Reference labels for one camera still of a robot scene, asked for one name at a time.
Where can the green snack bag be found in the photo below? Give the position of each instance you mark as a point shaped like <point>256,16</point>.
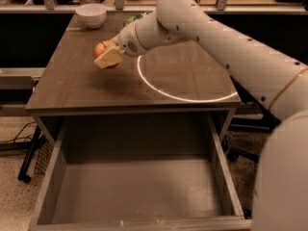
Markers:
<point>135,17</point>

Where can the black wire mesh basket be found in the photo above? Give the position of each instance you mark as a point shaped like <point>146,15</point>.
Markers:
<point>44,155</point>

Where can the red orange apple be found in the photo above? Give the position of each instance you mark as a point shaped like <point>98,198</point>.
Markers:
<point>106,55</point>

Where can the grey wooden cabinet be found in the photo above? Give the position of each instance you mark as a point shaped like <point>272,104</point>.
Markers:
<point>176,78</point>

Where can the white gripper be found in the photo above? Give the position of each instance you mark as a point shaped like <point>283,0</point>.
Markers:
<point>128,41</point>

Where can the open grey top drawer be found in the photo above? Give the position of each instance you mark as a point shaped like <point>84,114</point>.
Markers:
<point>155,172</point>

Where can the black table leg with caster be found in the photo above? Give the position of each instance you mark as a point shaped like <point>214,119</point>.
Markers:
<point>35,144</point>

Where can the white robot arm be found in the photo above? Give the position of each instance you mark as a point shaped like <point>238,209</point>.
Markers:
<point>278,82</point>

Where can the black office chair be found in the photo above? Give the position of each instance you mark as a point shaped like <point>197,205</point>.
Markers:
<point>250,126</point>

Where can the white ceramic bowl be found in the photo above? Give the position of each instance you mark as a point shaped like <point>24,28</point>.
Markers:
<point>91,15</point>

